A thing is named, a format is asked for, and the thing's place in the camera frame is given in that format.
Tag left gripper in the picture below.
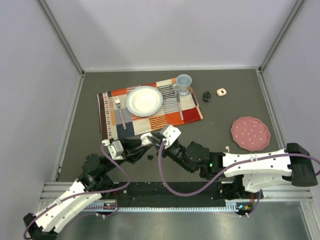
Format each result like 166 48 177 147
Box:
101 137 153 174

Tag white earbud charging case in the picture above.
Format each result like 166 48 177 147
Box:
140 132 153 146

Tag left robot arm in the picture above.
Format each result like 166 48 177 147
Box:
23 138 152 240

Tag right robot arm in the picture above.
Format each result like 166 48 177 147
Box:
142 129 319 198

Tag black earbud case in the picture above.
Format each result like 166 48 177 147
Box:
202 91 211 102

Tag beige earbud case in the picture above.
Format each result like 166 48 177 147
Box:
216 88 227 97

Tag patchwork placemat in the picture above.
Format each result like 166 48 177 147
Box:
97 78 204 140

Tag white paper plate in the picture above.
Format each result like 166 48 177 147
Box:
125 86 163 117

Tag light blue mug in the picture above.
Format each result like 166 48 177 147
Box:
173 74 192 96

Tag pink dotted plate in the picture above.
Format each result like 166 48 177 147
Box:
230 116 271 152

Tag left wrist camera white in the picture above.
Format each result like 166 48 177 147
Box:
101 139 124 160

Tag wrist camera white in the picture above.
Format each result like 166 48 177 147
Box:
160 124 181 149
101 139 124 160

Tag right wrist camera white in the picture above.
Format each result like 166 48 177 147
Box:
160 124 181 149

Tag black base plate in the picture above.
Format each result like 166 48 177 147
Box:
99 181 253 208

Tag knife with pink handle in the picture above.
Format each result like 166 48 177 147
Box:
175 91 184 121

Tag fork with pink handle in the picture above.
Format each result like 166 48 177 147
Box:
114 96 127 130

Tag aluminium frame rail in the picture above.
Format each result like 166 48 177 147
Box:
39 181 313 213

